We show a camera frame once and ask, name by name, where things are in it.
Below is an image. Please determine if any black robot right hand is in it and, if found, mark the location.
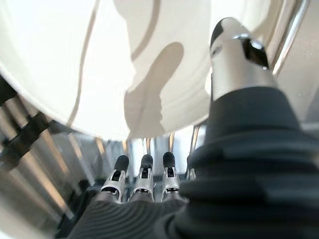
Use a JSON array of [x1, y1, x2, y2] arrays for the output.
[[67, 16, 319, 239]]

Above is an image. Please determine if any black dish drying rack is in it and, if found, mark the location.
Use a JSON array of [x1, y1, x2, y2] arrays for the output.
[[0, 74, 207, 239]]

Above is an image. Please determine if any beige round ceramic plate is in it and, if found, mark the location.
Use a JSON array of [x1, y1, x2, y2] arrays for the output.
[[0, 0, 276, 140]]

